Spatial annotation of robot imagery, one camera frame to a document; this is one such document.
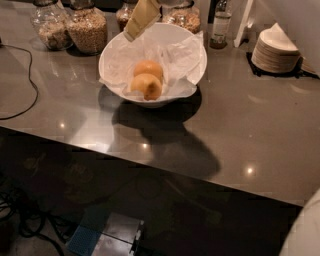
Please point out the glass jar of cereal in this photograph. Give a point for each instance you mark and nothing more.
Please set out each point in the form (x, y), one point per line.
(185, 15)

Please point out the glass jar of grains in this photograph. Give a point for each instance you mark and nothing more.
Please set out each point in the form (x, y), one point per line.
(87, 27)

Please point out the glass bottle with label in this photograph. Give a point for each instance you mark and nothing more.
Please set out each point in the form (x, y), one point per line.
(221, 22)

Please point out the glass jar of oats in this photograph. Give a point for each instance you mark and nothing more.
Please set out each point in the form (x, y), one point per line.
(49, 21)

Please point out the blue and grey floor box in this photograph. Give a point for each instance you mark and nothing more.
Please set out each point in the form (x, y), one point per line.
(105, 233)

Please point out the white paper liner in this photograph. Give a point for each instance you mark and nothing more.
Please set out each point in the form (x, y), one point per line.
(180, 60)

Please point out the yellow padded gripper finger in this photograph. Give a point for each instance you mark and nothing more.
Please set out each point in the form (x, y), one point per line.
(144, 15)

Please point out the stack of white plates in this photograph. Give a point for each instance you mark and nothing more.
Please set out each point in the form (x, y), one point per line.
(274, 52)

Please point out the glass jar of dark granola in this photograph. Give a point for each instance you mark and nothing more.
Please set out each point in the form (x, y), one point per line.
(124, 13)

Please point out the white stand leg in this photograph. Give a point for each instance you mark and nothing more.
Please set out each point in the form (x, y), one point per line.
(243, 24)

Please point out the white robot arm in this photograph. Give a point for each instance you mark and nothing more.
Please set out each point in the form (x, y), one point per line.
(304, 236)

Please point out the white ceramic bowl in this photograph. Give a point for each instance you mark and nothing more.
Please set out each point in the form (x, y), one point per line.
(153, 36)

